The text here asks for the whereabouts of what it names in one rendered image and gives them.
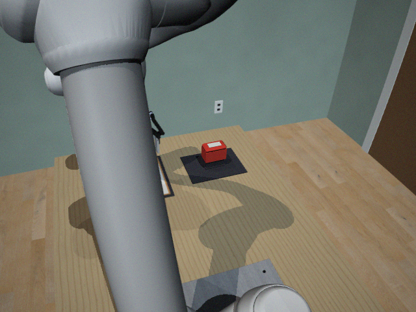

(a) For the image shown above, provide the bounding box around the red self-inking stamp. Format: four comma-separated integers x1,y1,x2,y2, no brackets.
201,140,227,170

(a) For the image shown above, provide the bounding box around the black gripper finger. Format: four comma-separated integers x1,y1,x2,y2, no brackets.
149,111,164,153

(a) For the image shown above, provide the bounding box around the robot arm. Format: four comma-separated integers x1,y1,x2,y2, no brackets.
0,0,312,312

